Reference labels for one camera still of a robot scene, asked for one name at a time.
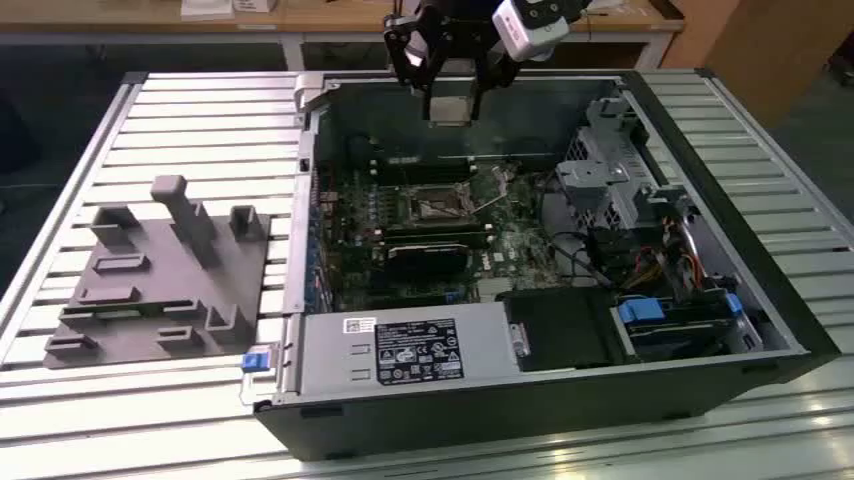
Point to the blue bay clip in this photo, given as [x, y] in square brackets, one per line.
[733, 304]

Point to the CPU socket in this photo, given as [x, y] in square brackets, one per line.
[437, 207]

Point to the silver chipset heatsink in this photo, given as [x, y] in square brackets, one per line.
[495, 289]

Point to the black graphics card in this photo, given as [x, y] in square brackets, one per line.
[427, 260]

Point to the black open PC case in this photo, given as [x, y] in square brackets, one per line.
[467, 425]

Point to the metal drive cage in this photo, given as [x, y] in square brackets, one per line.
[588, 175]

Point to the green motherboard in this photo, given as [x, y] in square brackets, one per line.
[514, 250]

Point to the hard disk in blue carrier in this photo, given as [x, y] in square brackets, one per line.
[641, 310]

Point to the wooden desk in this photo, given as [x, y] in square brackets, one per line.
[134, 20]

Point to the green RAM stick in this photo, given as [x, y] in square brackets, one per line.
[150, 311]

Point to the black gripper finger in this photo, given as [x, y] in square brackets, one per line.
[398, 55]
[497, 70]

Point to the black plastic fan shroud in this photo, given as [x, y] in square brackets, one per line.
[567, 325]

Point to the black RAM stick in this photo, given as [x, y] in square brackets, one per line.
[434, 229]
[437, 238]

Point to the grey parts rack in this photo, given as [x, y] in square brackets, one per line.
[167, 280]

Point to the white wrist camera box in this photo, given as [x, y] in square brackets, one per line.
[527, 25]

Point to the brown wooden cabinet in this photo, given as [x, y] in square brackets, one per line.
[768, 50]

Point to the blue case latch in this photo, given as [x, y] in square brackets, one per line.
[254, 362]

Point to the grey power supply unit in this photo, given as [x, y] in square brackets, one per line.
[334, 360]

